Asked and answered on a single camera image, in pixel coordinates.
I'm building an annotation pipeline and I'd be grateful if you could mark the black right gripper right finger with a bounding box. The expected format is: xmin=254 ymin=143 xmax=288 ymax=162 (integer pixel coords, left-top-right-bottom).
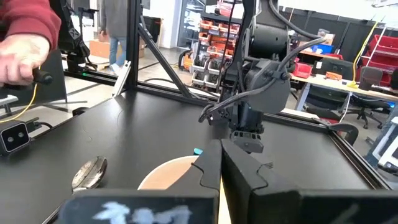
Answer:
xmin=220 ymin=138 xmax=398 ymax=224

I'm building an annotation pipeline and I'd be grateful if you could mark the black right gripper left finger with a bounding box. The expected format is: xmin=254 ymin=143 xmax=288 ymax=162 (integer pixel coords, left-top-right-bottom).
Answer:
xmin=58 ymin=139 xmax=223 ymax=224

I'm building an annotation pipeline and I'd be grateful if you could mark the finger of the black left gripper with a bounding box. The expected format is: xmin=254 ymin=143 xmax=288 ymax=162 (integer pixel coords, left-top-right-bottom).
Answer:
xmin=248 ymin=131 xmax=265 ymax=154
xmin=231 ymin=131 xmax=250 ymax=151

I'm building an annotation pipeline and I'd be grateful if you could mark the metal spoon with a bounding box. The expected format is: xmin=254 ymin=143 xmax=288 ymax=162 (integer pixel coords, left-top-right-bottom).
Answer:
xmin=71 ymin=156 xmax=108 ymax=193

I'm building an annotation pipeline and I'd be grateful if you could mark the beige round plate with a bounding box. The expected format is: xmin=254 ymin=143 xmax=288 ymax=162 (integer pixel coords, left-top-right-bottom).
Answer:
xmin=137 ymin=155 xmax=200 ymax=191

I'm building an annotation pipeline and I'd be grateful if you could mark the shelf rack with bins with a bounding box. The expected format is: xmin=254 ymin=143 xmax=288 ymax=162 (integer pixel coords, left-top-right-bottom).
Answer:
xmin=190 ymin=0 xmax=246 ymax=91

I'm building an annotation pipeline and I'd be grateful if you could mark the wooden workbench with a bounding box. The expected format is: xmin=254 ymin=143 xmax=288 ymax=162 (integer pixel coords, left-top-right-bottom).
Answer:
xmin=289 ymin=72 xmax=398 ymax=113

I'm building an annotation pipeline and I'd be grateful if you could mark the black table clamp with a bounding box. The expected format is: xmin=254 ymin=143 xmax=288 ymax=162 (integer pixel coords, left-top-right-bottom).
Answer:
xmin=327 ymin=122 xmax=360 ymax=146

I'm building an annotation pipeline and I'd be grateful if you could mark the orange tool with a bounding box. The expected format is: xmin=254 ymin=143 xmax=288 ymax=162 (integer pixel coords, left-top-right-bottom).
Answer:
xmin=325 ymin=71 xmax=343 ymax=82

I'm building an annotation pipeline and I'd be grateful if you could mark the blue bin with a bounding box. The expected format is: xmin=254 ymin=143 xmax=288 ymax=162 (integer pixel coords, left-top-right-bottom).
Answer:
xmin=310 ymin=43 xmax=334 ymax=55

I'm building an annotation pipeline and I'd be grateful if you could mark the black equipment case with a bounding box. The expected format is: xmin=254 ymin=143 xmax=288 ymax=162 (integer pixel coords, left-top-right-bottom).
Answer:
xmin=312 ymin=57 xmax=354 ymax=80

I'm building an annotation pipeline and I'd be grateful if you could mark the black office chair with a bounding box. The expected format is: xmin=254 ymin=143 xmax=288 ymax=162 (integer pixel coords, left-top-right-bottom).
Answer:
xmin=340 ymin=66 xmax=393 ymax=130

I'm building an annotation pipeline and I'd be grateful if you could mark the red bin stack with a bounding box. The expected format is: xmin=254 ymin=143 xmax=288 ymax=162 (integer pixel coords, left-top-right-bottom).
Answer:
xmin=355 ymin=34 xmax=398 ymax=87

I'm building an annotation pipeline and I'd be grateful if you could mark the person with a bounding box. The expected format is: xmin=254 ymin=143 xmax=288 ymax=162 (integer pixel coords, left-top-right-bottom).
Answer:
xmin=0 ymin=0 xmax=62 ymax=51
xmin=98 ymin=0 xmax=129 ymax=75

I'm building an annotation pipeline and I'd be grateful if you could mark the cardboard box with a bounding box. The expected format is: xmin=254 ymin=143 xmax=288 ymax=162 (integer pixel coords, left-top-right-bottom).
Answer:
xmin=89 ymin=30 xmax=146 ymax=60

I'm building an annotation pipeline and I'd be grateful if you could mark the person's hand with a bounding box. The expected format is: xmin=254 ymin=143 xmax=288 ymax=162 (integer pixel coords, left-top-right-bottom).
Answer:
xmin=0 ymin=33 xmax=51 ymax=87

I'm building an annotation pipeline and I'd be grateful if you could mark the black diagonal frame strut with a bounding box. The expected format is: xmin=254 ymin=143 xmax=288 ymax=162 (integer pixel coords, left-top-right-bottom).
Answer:
xmin=137 ymin=24 xmax=195 ymax=99

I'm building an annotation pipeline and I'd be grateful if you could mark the black table frame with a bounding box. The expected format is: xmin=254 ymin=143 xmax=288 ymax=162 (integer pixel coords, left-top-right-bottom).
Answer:
xmin=62 ymin=70 xmax=393 ymax=191

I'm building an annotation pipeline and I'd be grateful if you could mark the yellow cable with plug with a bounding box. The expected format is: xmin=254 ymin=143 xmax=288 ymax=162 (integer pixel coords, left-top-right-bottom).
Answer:
xmin=346 ymin=20 xmax=379 ymax=90

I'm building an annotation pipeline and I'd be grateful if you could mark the white bracket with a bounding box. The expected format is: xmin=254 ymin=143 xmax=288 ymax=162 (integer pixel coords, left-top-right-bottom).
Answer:
xmin=111 ymin=60 xmax=132 ymax=98

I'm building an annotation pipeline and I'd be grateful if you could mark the black frame post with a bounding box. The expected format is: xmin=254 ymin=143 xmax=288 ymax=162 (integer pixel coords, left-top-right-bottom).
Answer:
xmin=125 ymin=0 xmax=143 ymax=91

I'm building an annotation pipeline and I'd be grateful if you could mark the black camera cable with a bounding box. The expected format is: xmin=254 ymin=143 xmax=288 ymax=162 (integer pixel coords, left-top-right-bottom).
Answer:
xmin=26 ymin=116 xmax=54 ymax=134

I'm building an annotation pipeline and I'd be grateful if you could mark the black depth camera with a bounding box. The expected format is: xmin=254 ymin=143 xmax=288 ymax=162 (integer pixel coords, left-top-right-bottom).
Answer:
xmin=0 ymin=119 xmax=31 ymax=157

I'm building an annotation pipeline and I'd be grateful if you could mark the thin yellow cable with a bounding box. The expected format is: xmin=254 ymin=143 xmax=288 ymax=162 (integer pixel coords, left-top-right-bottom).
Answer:
xmin=0 ymin=82 xmax=39 ymax=124

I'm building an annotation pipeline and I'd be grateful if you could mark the black handle grip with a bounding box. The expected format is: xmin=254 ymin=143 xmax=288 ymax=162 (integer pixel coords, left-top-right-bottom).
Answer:
xmin=2 ymin=67 xmax=54 ymax=91

